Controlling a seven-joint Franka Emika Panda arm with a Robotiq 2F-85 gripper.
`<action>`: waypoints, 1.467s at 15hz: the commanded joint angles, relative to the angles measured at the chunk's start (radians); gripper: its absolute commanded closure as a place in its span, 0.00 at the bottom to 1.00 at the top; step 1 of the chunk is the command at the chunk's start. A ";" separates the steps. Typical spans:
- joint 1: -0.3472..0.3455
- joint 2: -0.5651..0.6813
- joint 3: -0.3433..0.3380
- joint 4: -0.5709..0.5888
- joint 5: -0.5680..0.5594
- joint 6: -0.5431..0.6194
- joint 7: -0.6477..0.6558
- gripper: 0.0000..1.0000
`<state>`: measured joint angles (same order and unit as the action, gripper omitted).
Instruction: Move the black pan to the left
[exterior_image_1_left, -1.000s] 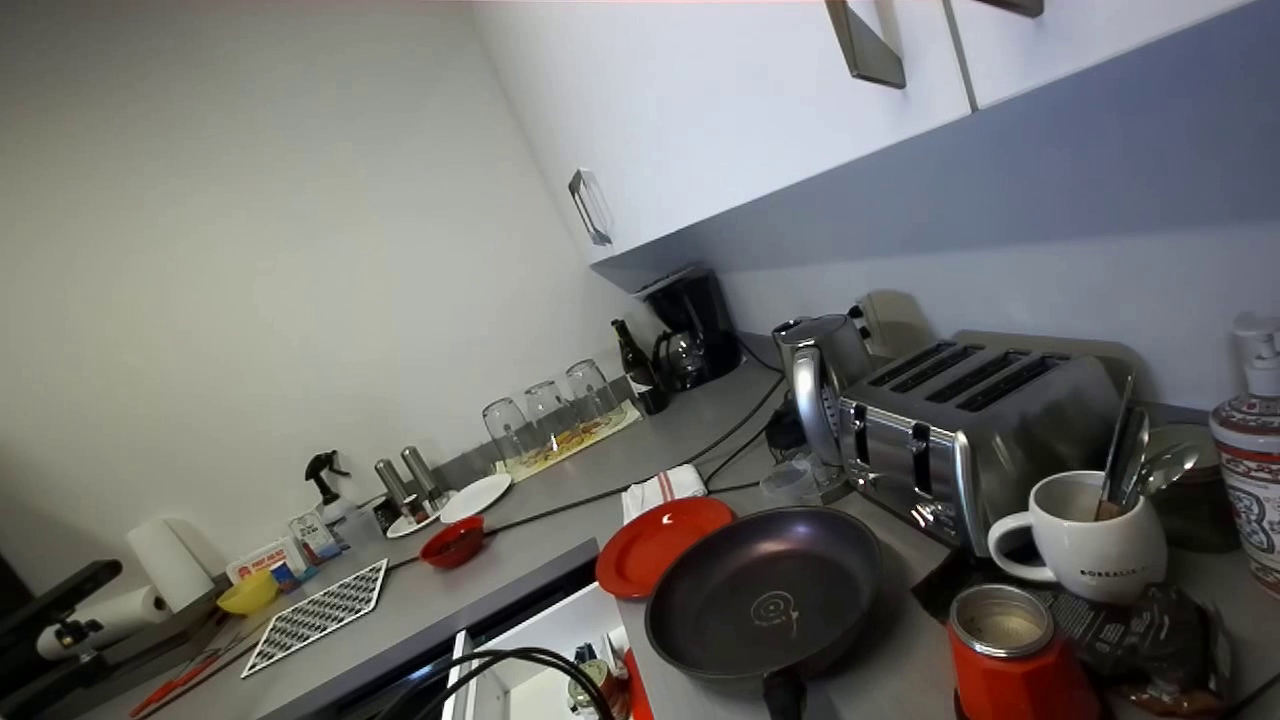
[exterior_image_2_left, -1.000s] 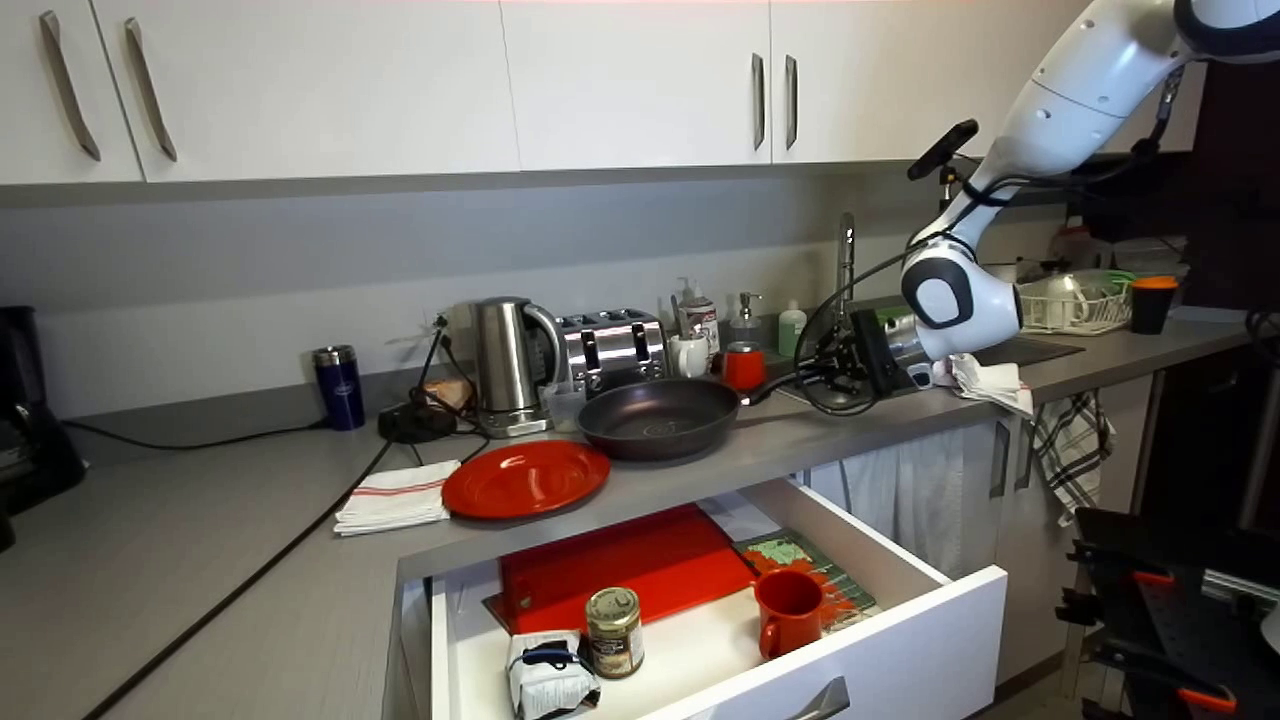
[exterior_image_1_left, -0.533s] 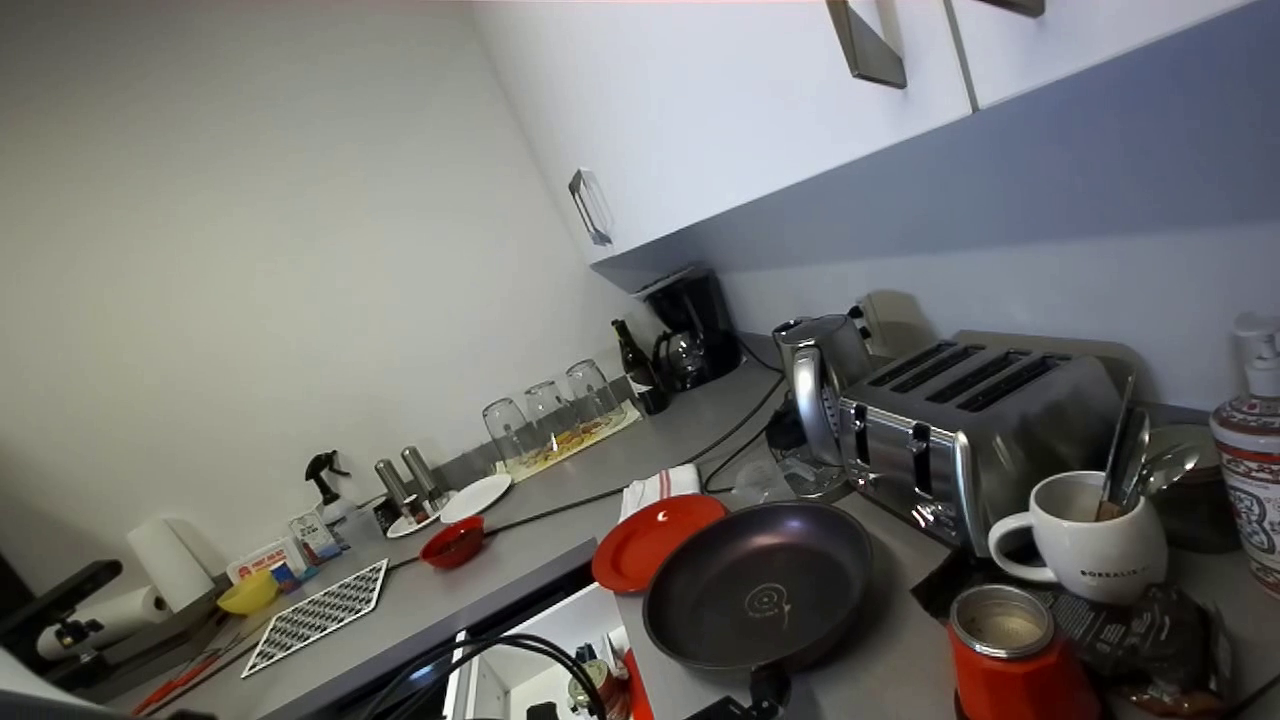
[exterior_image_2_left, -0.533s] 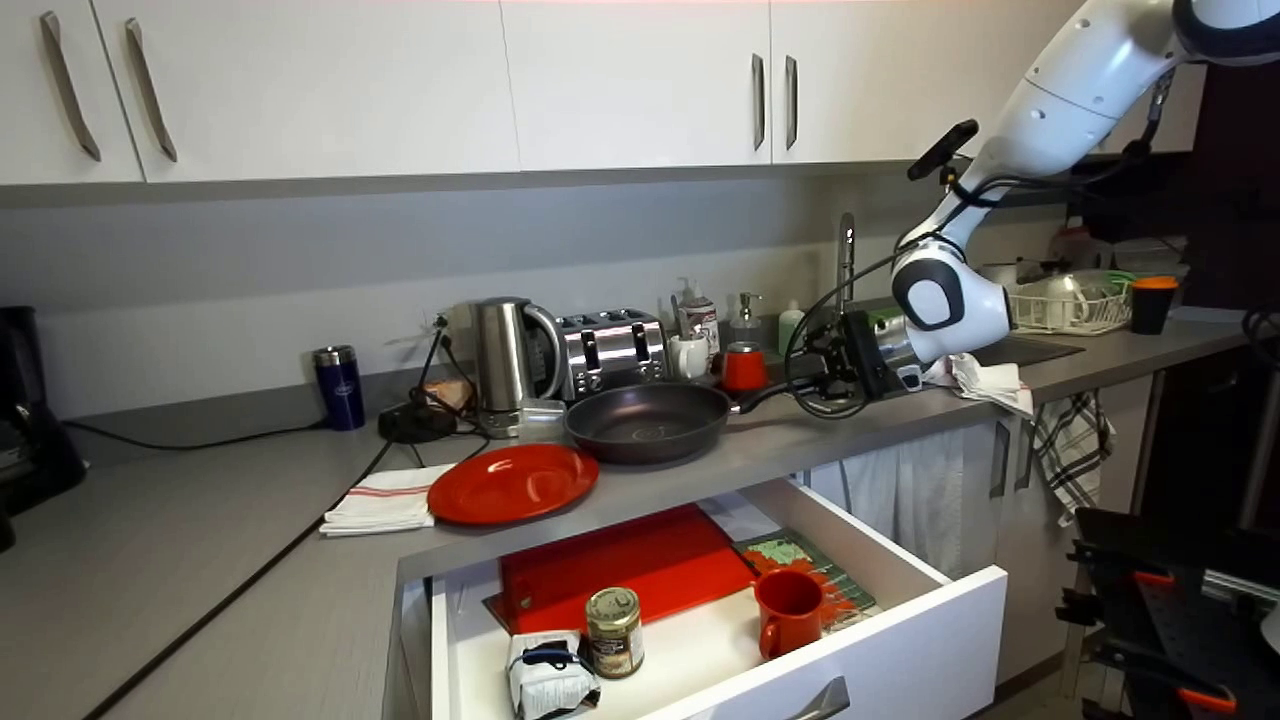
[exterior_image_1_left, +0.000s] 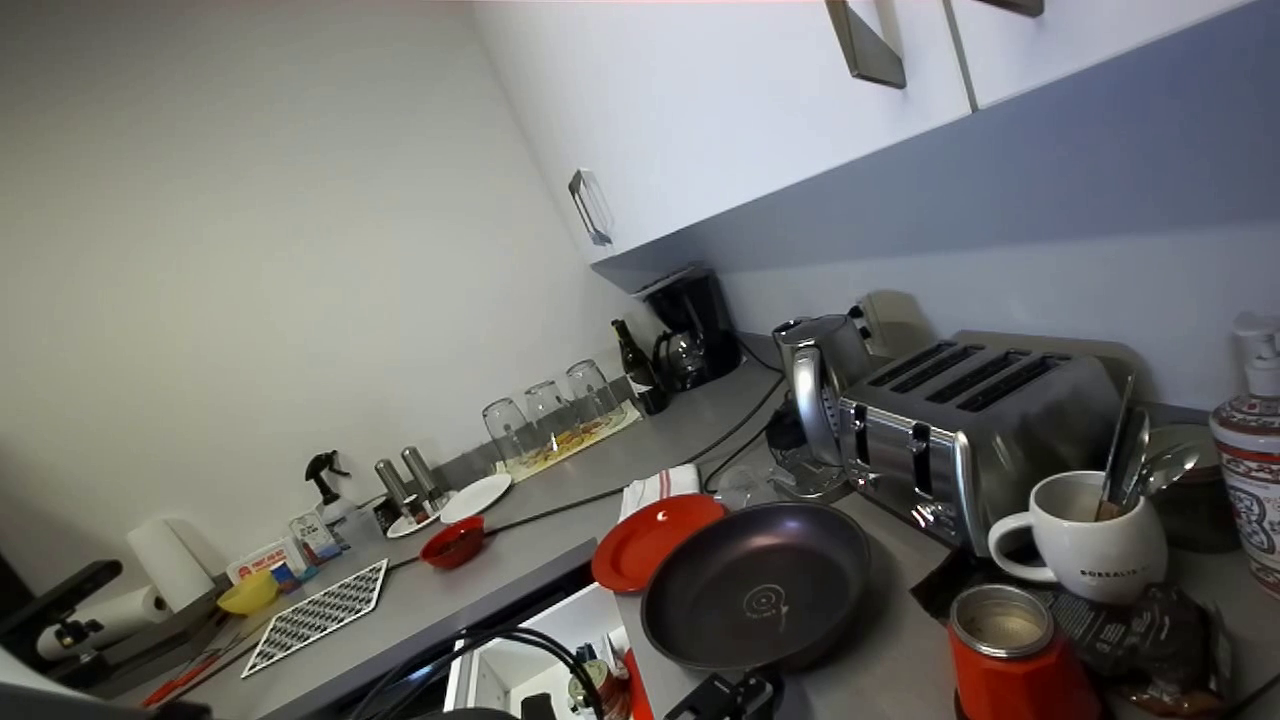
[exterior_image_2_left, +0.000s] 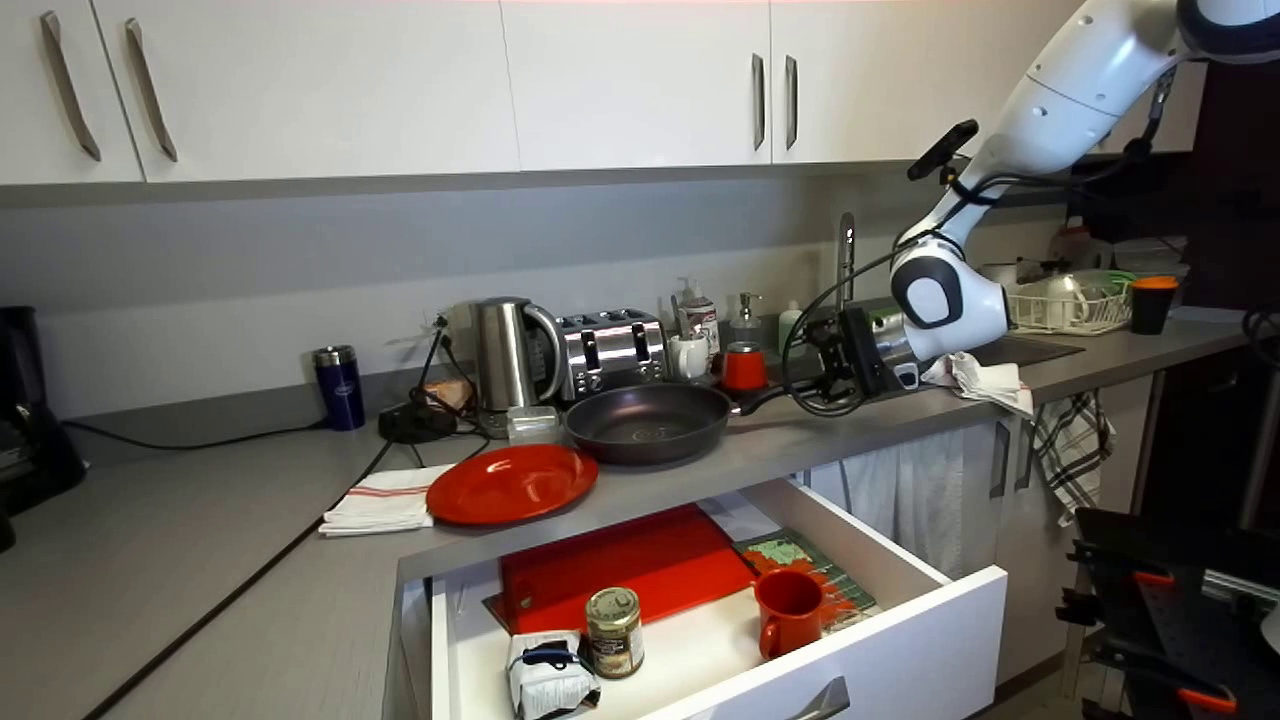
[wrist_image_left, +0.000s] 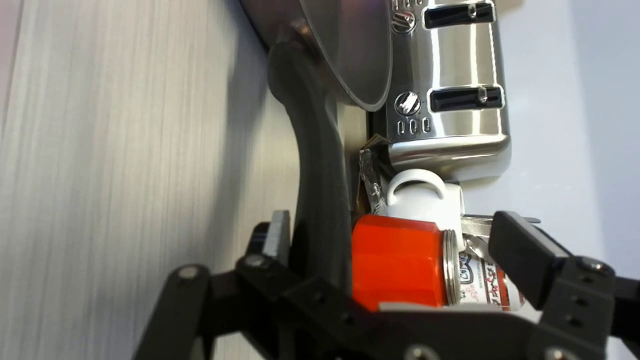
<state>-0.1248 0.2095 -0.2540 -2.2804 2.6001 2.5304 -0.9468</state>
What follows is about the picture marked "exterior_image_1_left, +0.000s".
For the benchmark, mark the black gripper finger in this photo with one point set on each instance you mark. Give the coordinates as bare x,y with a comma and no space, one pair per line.
697,700
756,699

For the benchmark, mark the black frying pan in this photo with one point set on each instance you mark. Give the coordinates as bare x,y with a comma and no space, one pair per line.
763,585

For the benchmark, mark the red plate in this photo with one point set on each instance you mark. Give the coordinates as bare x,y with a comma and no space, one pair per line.
646,541

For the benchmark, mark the black coaster mat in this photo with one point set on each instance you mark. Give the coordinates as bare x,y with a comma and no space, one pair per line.
944,583

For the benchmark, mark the white towel with red stripe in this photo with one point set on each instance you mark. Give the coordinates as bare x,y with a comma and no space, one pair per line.
663,481

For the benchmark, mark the red moka pot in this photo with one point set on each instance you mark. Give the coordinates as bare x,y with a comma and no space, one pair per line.
1004,653

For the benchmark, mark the yellowish drying mat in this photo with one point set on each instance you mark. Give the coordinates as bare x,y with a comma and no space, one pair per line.
582,441

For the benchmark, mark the small red bowl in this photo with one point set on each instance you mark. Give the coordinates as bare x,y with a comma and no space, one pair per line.
454,544

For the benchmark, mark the small white plate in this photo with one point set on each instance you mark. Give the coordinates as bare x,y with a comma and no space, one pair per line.
478,496

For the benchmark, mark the steel electric kettle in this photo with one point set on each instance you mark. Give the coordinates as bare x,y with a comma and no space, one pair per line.
807,403

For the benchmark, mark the clear drinking glass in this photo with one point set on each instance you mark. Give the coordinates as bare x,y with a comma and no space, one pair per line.
585,386
547,411
507,431

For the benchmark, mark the dark glass bottle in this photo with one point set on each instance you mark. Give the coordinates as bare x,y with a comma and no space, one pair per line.
629,363

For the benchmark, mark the steel spice mill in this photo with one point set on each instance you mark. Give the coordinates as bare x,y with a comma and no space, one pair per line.
390,491
421,478

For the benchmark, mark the white ceramic mug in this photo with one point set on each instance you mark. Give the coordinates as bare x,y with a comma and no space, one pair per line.
1092,555

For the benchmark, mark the steel four-slot toaster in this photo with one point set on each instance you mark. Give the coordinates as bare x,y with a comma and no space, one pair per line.
1012,426

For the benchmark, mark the black coffee machine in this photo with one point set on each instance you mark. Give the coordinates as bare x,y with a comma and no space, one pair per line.
701,323

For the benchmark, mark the black white patterned trivet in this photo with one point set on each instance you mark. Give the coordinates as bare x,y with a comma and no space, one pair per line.
318,620

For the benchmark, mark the dark glossy pouch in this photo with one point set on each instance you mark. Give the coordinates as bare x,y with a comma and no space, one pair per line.
1154,653

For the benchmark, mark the small colourful packet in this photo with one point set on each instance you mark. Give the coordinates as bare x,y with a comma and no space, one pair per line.
312,539

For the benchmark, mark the spray bottle with black trigger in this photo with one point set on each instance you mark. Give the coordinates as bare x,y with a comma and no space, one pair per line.
326,469

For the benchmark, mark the steel spoon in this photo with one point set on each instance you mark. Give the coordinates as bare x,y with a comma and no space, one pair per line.
1172,469
1116,446

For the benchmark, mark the red white small box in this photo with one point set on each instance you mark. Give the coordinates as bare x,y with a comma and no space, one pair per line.
266,563

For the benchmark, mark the yellow bowl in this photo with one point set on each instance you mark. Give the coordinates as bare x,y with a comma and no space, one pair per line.
248,596

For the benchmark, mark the red stick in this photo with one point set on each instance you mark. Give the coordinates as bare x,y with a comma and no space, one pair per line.
184,679

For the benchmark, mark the patterned ceramic jar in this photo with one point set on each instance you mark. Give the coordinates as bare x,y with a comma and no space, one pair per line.
1255,465

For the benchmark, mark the white black hand appliance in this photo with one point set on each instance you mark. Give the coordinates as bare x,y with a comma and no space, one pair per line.
100,625

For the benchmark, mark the white wall cabinet door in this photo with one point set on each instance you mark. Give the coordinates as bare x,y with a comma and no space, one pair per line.
585,81
803,123
1104,32

